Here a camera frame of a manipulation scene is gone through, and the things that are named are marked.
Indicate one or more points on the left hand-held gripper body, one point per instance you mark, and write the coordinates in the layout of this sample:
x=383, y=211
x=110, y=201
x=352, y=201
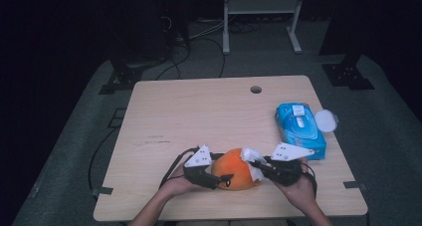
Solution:
x=200, y=179

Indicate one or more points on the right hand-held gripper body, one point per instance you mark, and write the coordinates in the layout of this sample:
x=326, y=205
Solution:
x=285, y=173

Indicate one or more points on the orange plush toy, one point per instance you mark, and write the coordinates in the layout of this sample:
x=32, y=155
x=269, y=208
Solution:
x=234, y=169

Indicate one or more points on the white wet wipe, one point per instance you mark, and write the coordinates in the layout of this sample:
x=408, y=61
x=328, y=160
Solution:
x=250, y=154

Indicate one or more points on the blue wet wipe pack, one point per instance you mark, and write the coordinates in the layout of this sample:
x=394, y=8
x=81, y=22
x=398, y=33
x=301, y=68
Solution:
x=300, y=126

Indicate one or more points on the person's left hand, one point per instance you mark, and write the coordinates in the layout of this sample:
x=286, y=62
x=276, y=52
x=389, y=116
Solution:
x=180, y=186

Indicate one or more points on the person's right hand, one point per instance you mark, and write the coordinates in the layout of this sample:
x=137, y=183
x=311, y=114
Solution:
x=302, y=194

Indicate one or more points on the black tape strip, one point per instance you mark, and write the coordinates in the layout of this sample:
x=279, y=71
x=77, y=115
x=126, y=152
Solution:
x=103, y=190
x=352, y=185

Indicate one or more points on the black tape floor marking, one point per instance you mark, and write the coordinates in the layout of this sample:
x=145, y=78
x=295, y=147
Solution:
x=116, y=118

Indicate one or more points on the black metal stand base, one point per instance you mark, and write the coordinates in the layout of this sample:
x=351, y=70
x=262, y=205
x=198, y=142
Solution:
x=124, y=76
x=348, y=76

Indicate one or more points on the white metal stand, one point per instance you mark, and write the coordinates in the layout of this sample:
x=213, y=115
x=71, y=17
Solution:
x=262, y=6

